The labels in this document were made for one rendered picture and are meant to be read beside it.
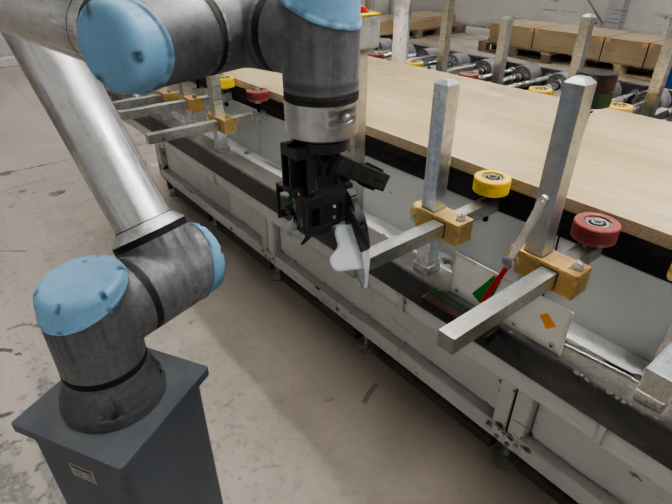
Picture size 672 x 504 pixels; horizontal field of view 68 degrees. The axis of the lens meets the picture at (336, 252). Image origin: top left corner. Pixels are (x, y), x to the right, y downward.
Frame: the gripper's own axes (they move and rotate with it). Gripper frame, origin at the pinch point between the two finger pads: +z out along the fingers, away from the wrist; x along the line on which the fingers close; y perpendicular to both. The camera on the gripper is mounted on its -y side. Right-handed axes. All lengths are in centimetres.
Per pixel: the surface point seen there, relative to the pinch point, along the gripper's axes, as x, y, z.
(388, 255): -8.4, -19.5, 10.2
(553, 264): 15.2, -36.1, 6.7
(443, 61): -106, -144, 4
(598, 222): 15, -49, 3
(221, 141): -112, -36, 20
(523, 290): 15.8, -26.7, 7.7
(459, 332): 16.1, -10.4, 7.7
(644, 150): 2, -97, 4
